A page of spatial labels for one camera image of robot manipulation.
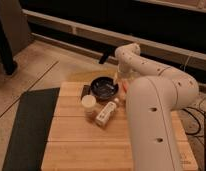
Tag dark ceramic bowl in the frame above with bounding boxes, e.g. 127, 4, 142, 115
90, 76, 119, 100

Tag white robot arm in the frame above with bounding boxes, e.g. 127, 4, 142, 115
115, 43, 199, 171

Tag white plastic cup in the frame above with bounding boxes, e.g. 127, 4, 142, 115
81, 95, 96, 117

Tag white remote controller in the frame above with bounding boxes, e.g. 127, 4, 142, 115
95, 98, 119, 127

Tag black floor mat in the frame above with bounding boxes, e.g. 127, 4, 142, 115
2, 88, 59, 171

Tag grey cabinet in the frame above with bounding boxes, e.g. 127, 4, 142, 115
0, 0, 33, 55

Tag black cables on floor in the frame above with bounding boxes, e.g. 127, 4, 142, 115
181, 106, 206, 171

